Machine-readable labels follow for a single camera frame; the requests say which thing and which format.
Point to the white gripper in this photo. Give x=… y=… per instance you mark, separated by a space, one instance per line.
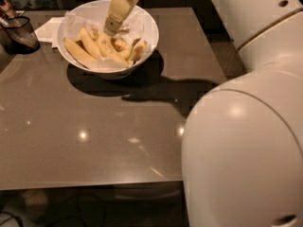
x=117 y=11

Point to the curved yellow banana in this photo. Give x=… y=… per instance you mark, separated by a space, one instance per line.
x=107 y=50

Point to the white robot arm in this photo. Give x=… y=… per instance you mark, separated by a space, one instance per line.
x=242 y=150

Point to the small banana behind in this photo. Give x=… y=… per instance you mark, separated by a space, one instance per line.
x=119 y=44

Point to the right brownish banana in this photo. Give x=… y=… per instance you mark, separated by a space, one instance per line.
x=134 y=51

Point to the white bowl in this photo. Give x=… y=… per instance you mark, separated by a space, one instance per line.
x=107 y=38

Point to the white paper bowl liner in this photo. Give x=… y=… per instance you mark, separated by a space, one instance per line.
x=94 y=24

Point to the left yellow banana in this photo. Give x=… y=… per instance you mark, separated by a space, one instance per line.
x=77 y=52

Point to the white paper sheets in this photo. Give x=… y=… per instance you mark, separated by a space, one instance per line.
x=47 y=33

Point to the black mesh basket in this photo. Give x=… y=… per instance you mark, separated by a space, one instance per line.
x=23 y=39

